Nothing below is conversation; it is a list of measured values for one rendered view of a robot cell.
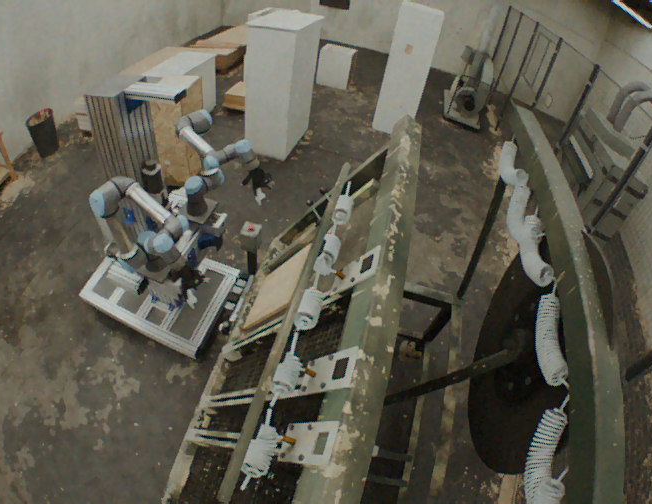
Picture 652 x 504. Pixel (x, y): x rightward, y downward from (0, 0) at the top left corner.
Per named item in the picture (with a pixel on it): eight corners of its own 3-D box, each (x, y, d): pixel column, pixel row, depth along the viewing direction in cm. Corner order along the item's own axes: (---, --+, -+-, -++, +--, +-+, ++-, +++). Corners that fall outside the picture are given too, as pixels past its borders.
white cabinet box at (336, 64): (322, 76, 637) (327, 43, 582) (351, 82, 632) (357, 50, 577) (315, 83, 608) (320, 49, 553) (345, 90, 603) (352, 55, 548)
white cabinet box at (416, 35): (378, 113, 560) (405, 0, 403) (411, 123, 554) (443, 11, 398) (371, 128, 521) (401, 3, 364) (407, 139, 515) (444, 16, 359)
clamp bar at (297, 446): (203, 430, 151) (161, 409, 143) (374, 435, 69) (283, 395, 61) (197, 447, 144) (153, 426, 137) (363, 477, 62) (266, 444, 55)
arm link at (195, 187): (183, 196, 215) (180, 180, 205) (199, 187, 223) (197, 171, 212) (192, 206, 211) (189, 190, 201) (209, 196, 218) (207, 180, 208)
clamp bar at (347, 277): (237, 349, 183) (199, 326, 175) (405, 265, 101) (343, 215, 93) (230, 364, 176) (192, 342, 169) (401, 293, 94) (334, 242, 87)
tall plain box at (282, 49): (271, 122, 496) (279, 10, 362) (309, 131, 490) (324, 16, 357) (242, 153, 438) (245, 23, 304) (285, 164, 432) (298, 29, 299)
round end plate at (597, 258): (464, 307, 150) (560, 169, 89) (475, 310, 150) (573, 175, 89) (445, 485, 99) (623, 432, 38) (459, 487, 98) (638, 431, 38)
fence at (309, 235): (274, 264, 223) (269, 261, 222) (379, 183, 157) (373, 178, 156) (271, 270, 220) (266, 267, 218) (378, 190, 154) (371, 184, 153)
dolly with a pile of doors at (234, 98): (239, 96, 542) (239, 80, 519) (267, 102, 538) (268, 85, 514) (221, 112, 503) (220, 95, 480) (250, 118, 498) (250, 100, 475)
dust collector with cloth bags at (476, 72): (442, 95, 670) (471, 3, 503) (473, 106, 664) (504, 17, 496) (441, 120, 582) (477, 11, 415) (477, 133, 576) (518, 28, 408)
